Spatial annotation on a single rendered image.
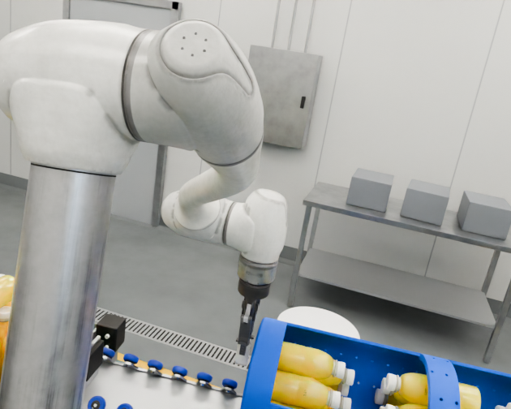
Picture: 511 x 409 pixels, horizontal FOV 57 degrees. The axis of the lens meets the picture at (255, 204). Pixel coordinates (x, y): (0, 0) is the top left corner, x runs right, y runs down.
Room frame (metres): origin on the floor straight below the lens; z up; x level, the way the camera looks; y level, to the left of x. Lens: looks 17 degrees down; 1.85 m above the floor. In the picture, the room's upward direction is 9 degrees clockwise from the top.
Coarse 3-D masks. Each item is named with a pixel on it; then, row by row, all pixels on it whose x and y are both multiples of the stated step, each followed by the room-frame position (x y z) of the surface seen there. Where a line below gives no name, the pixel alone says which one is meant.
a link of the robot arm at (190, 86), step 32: (160, 32) 0.51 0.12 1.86; (192, 32) 0.50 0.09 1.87; (224, 32) 0.51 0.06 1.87; (128, 64) 0.52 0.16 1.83; (160, 64) 0.48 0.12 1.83; (192, 64) 0.47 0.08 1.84; (224, 64) 0.49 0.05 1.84; (128, 96) 0.51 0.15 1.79; (160, 96) 0.50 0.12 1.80; (192, 96) 0.48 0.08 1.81; (224, 96) 0.50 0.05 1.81; (256, 96) 0.55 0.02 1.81; (160, 128) 0.52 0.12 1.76; (192, 128) 0.52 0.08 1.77; (224, 128) 0.52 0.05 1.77; (256, 128) 0.57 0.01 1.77; (224, 160) 0.59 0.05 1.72
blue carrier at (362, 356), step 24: (264, 336) 0.98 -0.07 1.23; (288, 336) 1.14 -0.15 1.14; (312, 336) 1.12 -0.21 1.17; (336, 336) 1.07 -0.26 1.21; (264, 360) 0.93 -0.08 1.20; (360, 360) 1.12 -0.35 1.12; (384, 360) 1.11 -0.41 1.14; (408, 360) 1.09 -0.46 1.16; (432, 360) 0.99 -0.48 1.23; (264, 384) 0.90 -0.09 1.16; (360, 384) 1.11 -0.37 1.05; (432, 384) 0.91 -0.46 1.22; (456, 384) 0.92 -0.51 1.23; (480, 384) 1.07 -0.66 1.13; (504, 384) 1.06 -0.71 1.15; (240, 408) 0.89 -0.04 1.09; (264, 408) 0.88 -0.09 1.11; (288, 408) 0.87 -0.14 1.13; (360, 408) 1.08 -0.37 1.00; (432, 408) 0.87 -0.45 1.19; (456, 408) 0.87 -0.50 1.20; (480, 408) 1.07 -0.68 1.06
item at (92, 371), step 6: (96, 342) 1.11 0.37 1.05; (102, 342) 1.11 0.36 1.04; (96, 348) 1.08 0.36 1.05; (102, 348) 1.12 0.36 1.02; (90, 354) 1.06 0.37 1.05; (96, 354) 1.08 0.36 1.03; (102, 354) 1.12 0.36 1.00; (90, 360) 1.05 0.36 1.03; (96, 360) 1.08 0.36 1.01; (102, 360) 1.12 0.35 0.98; (90, 366) 1.05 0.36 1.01; (96, 366) 1.08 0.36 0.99; (90, 372) 1.05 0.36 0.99; (96, 372) 1.12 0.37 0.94; (90, 378) 1.09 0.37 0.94
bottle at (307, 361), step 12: (288, 348) 1.00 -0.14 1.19; (300, 348) 1.01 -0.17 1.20; (312, 348) 1.02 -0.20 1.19; (288, 360) 0.98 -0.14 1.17; (300, 360) 0.98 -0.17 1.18; (312, 360) 0.98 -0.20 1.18; (324, 360) 0.99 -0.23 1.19; (336, 360) 1.00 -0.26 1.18; (300, 372) 0.98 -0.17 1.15; (312, 372) 0.97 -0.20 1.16; (324, 372) 0.97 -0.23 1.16; (336, 372) 0.98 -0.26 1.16
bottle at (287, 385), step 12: (288, 372) 0.97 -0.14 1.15; (276, 384) 0.94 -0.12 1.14; (288, 384) 0.94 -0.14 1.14; (300, 384) 0.94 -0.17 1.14; (312, 384) 0.94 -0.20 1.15; (276, 396) 0.93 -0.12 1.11; (288, 396) 0.92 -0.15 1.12; (300, 396) 0.92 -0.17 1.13; (312, 396) 0.92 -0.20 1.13; (324, 396) 0.93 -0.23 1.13; (312, 408) 0.92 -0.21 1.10
